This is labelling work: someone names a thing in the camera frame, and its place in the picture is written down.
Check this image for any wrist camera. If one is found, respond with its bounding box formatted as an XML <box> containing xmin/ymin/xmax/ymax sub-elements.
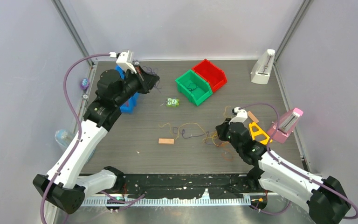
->
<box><xmin>229</xmin><ymin>107</ymin><xmax>248</xmax><ymax>124</ymax></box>
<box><xmin>109</xmin><ymin>50</ymin><xmax>138</xmax><ymax>74</ymax></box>

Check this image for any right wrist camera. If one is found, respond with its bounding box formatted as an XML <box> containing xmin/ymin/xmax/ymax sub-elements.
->
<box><xmin>229</xmin><ymin>107</ymin><xmax>248</xmax><ymax>124</ymax></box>

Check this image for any blue plastic bin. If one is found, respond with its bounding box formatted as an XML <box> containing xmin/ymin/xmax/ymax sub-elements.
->
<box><xmin>115</xmin><ymin>65</ymin><xmax>139</xmax><ymax>114</ymax></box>

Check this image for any small wooden block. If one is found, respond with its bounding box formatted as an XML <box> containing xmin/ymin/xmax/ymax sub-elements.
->
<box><xmin>158</xmin><ymin>138</ymin><xmax>175</xmax><ymax>145</ymax></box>

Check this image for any dark cable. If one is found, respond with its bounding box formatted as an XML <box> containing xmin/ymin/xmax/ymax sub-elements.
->
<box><xmin>142</xmin><ymin>65</ymin><xmax>162</xmax><ymax>94</ymax></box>

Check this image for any white metronome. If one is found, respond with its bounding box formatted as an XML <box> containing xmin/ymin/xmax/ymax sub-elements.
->
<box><xmin>251</xmin><ymin>49</ymin><xmax>275</xmax><ymax>84</ymax></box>

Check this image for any green plastic bin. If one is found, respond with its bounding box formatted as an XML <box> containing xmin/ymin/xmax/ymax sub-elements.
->
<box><xmin>175</xmin><ymin>70</ymin><xmax>213</xmax><ymax>106</ymax></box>

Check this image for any green monster toy block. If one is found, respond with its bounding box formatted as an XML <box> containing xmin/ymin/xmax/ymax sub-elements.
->
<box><xmin>166</xmin><ymin>98</ymin><xmax>180</xmax><ymax>107</ymax></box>

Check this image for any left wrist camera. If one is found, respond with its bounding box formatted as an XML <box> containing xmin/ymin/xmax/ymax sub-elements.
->
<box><xmin>109</xmin><ymin>50</ymin><xmax>138</xmax><ymax>74</ymax></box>

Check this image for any pink metronome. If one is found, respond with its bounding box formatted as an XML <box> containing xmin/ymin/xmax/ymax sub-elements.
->
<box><xmin>267</xmin><ymin>108</ymin><xmax>303</xmax><ymax>143</ymax></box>

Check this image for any yellow ladder toy right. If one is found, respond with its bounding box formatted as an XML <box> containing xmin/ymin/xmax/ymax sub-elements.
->
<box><xmin>248</xmin><ymin>122</ymin><xmax>273</xmax><ymax>145</ymax></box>

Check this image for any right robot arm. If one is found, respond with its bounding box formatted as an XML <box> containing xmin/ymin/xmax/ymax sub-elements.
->
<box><xmin>216</xmin><ymin>119</ymin><xmax>351</xmax><ymax>224</ymax></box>

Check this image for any red plastic bin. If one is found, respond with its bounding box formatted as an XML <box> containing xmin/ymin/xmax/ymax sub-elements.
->
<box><xmin>192</xmin><ymin>59</ymin><xmax>227</xmax><ymax>93</ymax></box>

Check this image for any purple round toy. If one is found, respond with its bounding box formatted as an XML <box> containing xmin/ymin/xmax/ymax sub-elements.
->
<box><xmin>80</xmin><ymin>78</ymin><xmax>90</xmax><ymax>90</ymax></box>

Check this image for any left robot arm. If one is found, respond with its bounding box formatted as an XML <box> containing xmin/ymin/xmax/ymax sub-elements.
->
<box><xmin>33</xmin><ymin>67</ymin><xmax>160</xmax><ymax>214</ymax></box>

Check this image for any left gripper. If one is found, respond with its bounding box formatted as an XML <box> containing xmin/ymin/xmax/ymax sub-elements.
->
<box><xmin>115</xmin><ymin>65</ymin><xmax>159</xmax><ymax>106</ymax></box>

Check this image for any clear plastic container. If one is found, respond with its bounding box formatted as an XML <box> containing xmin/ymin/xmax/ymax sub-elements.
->
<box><xmin>54</xmin><ymin>129</ymin><xmax>96</xmax><ymax>161</ymax></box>

